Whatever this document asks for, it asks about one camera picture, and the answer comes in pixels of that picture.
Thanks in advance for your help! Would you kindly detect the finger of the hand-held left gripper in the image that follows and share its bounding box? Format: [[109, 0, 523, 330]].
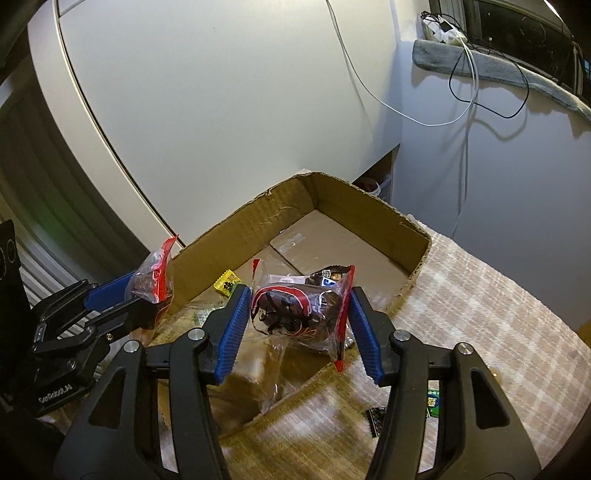
[[34, 295, 162, 352], [32, 272, 139, 328]]

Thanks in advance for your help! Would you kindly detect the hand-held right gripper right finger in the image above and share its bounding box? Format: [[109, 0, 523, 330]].
[[348, 286, 542, 480]]

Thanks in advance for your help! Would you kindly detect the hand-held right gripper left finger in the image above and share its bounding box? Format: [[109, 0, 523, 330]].
[[54, 284, 252, 480]]

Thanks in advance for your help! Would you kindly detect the red clear snack packet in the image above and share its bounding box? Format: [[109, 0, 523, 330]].
[[249, 258, 356, 372], [124, 234, 180, 308]]

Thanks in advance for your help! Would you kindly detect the yellow candy packet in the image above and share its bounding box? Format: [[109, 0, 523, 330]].
[[215, 270, 243, 296]]

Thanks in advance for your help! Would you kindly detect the cardboard box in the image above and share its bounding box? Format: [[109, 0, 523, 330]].
[[152, 171, 432, 439]]

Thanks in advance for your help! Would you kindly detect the small black packet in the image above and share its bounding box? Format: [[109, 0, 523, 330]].
[[366, 407, 386, 437]]

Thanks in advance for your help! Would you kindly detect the clear plastic container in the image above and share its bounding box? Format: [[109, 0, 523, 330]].
[[360, 175, 393, 204]]

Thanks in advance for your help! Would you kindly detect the white cabinet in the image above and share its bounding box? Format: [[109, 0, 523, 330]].
[[25, 0, 402, 252]]

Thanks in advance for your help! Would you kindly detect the white power strip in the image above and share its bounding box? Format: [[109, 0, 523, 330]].
[[419, 11, 465, 46]]

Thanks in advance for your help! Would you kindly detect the hanging white cable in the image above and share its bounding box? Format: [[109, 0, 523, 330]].
[[450, 28, 481, 236]]

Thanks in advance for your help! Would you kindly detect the long white cable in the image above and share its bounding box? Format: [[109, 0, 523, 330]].
[[325, 0, 476, 126]]

